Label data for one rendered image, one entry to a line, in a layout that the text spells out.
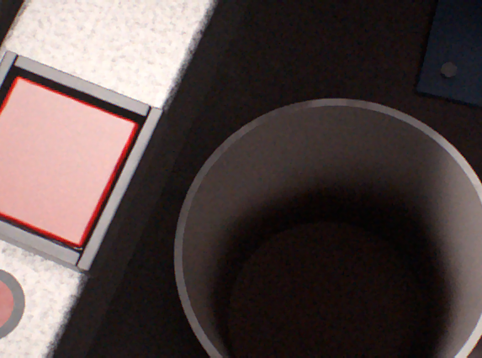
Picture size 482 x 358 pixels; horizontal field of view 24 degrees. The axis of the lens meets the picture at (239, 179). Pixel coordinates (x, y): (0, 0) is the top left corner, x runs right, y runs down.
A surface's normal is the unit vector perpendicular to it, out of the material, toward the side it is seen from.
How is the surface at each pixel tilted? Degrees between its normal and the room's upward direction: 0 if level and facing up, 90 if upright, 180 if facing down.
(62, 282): 0
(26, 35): 0
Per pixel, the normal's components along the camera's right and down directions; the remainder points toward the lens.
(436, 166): -0.72, 0.66
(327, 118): -0.01, 0.94
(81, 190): -0.05, -0.29
